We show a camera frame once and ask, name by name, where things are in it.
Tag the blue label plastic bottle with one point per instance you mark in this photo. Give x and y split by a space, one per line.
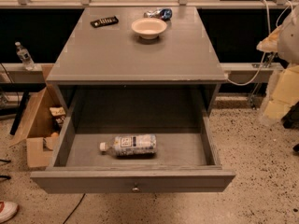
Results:
130 145

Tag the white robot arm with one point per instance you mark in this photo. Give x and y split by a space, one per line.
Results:
282 91

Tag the open grey top drawer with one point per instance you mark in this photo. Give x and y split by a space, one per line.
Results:
185 161

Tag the metal drawer knob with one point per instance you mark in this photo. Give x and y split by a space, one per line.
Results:
135 189

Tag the clear water bottle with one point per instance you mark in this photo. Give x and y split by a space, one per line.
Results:
25 56

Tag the grey cabinet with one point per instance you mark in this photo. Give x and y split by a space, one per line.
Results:
114 54

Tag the white bowl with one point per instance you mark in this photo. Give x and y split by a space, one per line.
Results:
149 28

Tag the crumpled blue snack bag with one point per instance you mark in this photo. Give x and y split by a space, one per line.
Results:
164 14

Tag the black remote control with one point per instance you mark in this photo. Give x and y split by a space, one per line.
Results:
104 22

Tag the snack box in carton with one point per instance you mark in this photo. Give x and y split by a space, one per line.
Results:
58 114

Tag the open cardboard box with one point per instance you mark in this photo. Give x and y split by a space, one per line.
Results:
37 128

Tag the white sneaker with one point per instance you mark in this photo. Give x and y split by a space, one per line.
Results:
7 211

